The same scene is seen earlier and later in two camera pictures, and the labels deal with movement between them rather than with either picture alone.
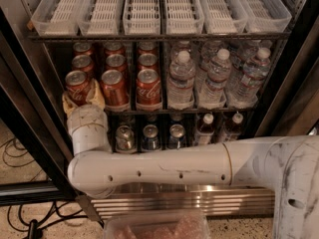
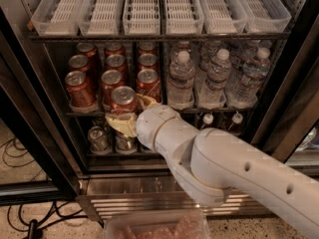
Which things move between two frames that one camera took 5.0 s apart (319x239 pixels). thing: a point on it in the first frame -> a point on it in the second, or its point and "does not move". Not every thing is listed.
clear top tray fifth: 222,8 does not move
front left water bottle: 181,83 does not move
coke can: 77,85 -> 124,99
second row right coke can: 148,61 does not move
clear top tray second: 101,9 does not move
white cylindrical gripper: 87,116 -> 151,122
